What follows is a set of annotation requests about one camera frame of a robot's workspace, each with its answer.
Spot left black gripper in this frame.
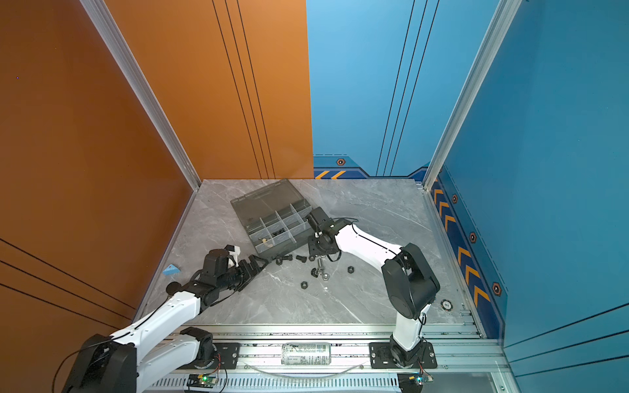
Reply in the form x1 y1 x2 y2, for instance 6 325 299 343
218 254 270 293

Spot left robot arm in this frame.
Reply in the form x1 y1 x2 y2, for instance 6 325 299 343
62 245 270 392

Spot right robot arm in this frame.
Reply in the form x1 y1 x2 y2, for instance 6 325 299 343
306 207 441 368

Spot silver hex bolt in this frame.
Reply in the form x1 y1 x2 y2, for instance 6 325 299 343
317 260 330 282

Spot black round cap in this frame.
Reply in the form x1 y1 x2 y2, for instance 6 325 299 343
166 282 181 296

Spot blue triangular wedge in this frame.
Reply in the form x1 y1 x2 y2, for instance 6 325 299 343
162 264 180 276

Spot black bolt near box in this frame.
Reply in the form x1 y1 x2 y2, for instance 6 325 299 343
275 255 293 265

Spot grey plastic organizer box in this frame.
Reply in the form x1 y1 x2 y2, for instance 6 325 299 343
231 179 314 260

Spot left circuit board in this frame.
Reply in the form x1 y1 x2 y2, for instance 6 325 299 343
184 374 219 391

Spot circuit board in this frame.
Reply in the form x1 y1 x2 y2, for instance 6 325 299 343
397 373 433 393
184 374 219 391

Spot black round marker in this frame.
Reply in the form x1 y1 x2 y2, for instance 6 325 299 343
441 299 454 312

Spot right circuit board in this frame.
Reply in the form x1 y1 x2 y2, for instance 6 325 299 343
397 373 433 393

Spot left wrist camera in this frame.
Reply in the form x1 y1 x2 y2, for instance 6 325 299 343
224 245 241 265

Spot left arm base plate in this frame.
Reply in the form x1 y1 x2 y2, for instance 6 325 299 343
192 342 241 371

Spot aluminium front rail frame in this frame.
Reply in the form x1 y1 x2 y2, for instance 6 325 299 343
87 323 522 393

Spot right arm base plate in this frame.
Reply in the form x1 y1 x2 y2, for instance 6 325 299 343
369 340 438 369

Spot left aluminium corner post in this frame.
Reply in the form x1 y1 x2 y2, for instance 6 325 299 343
80 0 201 193

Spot aluminium corner post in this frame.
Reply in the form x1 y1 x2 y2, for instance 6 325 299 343
422 0 523 192
80 0 201 193

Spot right aluminium corner post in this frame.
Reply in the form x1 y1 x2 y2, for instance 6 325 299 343
422 0 523 192

